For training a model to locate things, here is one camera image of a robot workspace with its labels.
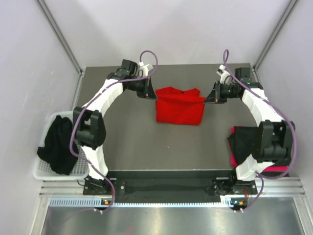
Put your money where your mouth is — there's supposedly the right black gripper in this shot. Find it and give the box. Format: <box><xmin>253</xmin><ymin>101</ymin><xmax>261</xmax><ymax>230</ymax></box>
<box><xmin>203</xmin><ymin>81</ymin><xmax>239</xmax><ymax>104</ymax></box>

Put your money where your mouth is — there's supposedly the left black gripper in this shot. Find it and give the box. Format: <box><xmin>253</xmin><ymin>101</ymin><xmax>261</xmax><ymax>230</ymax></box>
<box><xmin>126</xmin><ymin>75</ymin><xmax>157</xmax><ymax>100</ymax></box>

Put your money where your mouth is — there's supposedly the red t shirt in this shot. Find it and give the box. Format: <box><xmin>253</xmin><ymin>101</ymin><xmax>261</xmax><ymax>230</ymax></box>
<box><xmin>156</xmin><ymin>87</ymin><xmax>205</xmax><ymax>125</ymax></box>

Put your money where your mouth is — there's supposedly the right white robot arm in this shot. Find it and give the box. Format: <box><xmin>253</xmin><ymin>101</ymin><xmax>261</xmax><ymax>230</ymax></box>
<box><xmin>204</xmin><ymin>65</ymin><xmax>295</xmax><ymax>194</ymax></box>

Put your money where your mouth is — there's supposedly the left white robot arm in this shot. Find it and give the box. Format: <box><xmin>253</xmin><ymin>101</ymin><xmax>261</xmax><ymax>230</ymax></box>
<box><xmin>73</xmin><ymin>59</ymin><xmax>157</xmax><ymax>194</ymax></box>

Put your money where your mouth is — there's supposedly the folded black t shirt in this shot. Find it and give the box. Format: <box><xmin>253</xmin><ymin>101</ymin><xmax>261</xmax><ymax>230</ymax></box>
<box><xmin>227</xmin><ymin>125</ymin><xmax>260</xmax><ymax>167</ymax></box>

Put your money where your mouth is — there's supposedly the folded pink t shirt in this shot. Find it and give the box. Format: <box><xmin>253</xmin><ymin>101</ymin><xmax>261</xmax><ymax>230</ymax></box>
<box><xmin>229</xmin><ymin>125</ymin><xmax>289</xmax><ymax>173</ymax></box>

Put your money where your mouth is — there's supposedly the black t shirt in basket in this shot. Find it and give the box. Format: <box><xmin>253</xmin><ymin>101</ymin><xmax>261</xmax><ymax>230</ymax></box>
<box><xmin>37</xmin><ymin>115</ymin><xmax>78</xmax><ymax>175</ymax></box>

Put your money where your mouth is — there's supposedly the white plastic basket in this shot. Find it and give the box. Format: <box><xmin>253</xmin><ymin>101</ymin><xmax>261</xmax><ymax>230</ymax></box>
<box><xmin>33</xmin><ymin>111</ymin><xmax>89</xmax><ymax>181</ymax></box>

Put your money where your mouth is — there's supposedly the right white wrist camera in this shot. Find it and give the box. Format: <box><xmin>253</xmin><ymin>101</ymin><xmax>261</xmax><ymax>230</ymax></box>
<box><xmin>217</xmin><ymin>65</ymin><xmax>231</xmax><ymax>84</ymax></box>

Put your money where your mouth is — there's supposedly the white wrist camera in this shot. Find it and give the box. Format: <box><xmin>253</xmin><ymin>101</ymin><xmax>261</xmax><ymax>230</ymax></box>
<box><xmin>138</xmin><ymin>62</ymin><xmax>154</xmax><ymax>77</ymax></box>
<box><xmin>217</xmin><ymin>65</ymin><xmax>231</xmax><ymax>84</ymax></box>

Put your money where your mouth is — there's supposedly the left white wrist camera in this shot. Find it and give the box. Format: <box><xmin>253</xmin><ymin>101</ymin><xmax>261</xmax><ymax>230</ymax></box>
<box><xmin>138</xmin><ymin>62</ymin><xmax>154</xmax><ymax>77</ymax></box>

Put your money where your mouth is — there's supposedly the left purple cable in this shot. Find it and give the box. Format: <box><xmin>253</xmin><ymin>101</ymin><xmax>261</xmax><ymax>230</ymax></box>
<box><xmin>69</xmin><ymin>50</ymin><xmax>158</xmax><ymax>213</ymax></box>

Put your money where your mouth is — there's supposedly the purple cable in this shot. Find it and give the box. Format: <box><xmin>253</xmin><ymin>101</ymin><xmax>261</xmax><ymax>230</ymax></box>
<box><xmin>222</xmin><ymin>49</ymin><xmax>298</xmax><ymax>213</ymax></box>
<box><xmin>69</xmin><ymin>50</ymin><xmax>158</xmax><ymax>213</ymax></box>

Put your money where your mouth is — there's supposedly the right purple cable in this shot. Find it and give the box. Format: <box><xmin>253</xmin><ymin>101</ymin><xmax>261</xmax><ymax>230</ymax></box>
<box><xmin>222</xmin><ymin>49</ymin><xmax>298</xmax><ymax>213</ymax></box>

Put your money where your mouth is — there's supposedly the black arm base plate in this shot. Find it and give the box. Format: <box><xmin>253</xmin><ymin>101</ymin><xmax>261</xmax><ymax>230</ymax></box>
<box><xmin>83</xmin><ymin>170</ymin><xmax>258</xmax><ymax>203</ymax></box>

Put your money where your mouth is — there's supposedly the white slotted cable duct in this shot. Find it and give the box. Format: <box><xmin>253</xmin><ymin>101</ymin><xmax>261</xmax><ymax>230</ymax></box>
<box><xmin>49</xmin><ymin>197</ymin><xmax>233</xmax><ymax>208</ymax></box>

